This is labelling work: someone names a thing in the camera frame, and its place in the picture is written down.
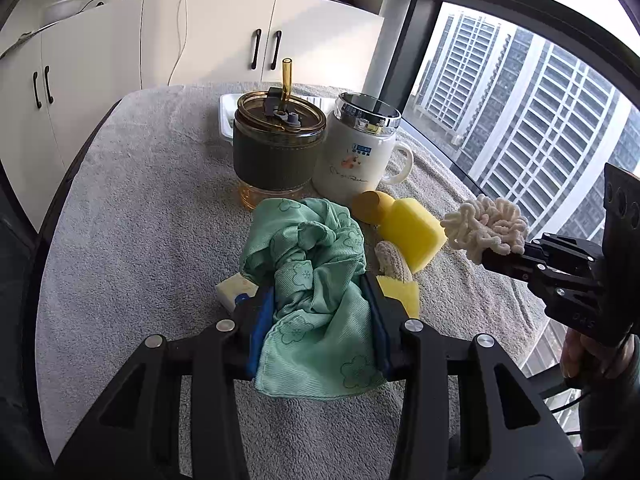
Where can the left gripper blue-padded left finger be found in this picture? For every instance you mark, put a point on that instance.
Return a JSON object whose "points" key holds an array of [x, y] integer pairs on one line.
{"points": [[131, 431]]}

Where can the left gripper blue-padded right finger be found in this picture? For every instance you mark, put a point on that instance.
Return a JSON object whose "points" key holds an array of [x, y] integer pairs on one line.
{"points": [[468, 412]]}

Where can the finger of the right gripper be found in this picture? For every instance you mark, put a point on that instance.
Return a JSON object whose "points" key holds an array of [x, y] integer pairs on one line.
{"points": [[530, 267], [559, 248]]}

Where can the cream chenille scrunchie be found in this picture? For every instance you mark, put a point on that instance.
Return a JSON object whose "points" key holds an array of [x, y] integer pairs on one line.
{"points": [[486, 224]]}

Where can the yellow sponge block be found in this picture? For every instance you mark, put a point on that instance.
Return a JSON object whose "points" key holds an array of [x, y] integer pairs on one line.
{"points": [[405, 292]]}

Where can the yellow rectangular sponge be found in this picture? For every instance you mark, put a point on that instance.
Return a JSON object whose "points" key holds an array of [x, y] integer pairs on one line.
{"points": [[414, 231]]}

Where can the cream knitted sock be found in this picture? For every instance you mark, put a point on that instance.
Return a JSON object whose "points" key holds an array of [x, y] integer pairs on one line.
{"points": [[391, 262]]}

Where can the orange-yellow makeup sponge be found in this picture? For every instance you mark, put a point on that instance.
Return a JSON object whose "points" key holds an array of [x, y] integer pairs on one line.
{"points": [[371, 207]]}

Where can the yellow tissue pack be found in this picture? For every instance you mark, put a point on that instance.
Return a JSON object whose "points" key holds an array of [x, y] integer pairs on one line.
{"points": [[231, 288]]}

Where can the green floral cloth scrunchie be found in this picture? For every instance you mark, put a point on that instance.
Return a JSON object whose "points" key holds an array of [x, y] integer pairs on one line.
{"points": [[311, 253]]}

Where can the white foam tray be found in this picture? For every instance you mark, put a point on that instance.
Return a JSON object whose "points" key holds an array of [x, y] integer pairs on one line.
{"points": [[228, 104]]}

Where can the person's right hand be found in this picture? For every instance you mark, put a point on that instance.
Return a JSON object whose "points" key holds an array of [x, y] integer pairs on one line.
{"points": [[581, 355]]}

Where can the white ceramic mug chrome lid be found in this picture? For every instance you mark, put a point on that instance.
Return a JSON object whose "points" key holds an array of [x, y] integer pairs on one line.
{"points": [[361, 149]]}

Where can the grey towel table cover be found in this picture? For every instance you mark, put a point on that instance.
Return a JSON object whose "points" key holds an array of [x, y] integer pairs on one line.
{"points": [[151, 224]]}

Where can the amber glass tumbler green sleeve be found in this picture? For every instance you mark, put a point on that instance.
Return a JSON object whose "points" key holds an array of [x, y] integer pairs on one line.
{"points": [[277, 138]]}

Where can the white cabinet unit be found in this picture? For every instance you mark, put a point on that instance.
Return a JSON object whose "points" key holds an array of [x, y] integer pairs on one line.
{"points": [[57, 85]]}

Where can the white bowl on cabinet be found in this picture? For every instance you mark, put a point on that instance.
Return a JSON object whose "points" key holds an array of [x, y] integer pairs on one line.
{"points": [[60, 10]]}

